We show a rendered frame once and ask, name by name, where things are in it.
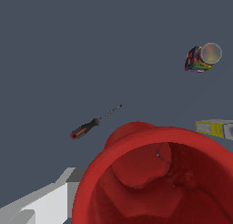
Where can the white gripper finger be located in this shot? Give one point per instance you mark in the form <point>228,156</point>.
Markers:
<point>48,200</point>

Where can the red and black screwdriver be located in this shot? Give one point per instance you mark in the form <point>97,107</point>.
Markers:
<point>84,129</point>

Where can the red plastic mug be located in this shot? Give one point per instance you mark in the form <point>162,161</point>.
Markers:
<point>157,185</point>

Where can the yellow and white box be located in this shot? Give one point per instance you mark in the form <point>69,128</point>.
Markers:
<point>216,128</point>

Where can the multicoloured puzzle cube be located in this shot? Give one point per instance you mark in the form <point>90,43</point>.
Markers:
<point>193,61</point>

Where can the grey round can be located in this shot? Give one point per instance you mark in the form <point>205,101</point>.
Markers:
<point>211,53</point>

